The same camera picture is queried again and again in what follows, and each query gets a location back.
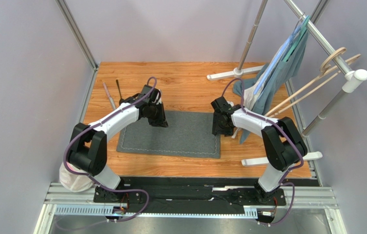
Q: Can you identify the grey stitched cloth napkin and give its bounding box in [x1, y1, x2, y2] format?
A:
[117, 111, 221, 159]

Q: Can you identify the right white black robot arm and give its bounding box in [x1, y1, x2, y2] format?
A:
[211, 97, 307, 196]

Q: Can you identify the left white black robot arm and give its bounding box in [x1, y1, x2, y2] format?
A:
[63, 85, 168, 192]

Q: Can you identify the black spoon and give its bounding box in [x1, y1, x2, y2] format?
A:
[116, 79, 124, 104]

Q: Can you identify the teal hanging garment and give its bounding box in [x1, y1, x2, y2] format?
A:
[232, 16, 311, 145]

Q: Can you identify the white mesh laundry bag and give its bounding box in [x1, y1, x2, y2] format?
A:
[59, 163, 94, 193]

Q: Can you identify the wooden clothes hanger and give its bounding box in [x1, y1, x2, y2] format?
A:
[265, 47, 347, 117]

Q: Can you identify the blue clothes hanger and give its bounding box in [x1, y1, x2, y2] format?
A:
[253, 15, 309, 95]

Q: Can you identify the metal clothes rack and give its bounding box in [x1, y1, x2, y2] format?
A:
[206, 0, 367, 167]

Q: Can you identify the pink handled knife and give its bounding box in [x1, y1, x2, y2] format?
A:
[102, 82, 117, 110]

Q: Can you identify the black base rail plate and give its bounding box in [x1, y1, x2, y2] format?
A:
[93, 176, 287, 215]

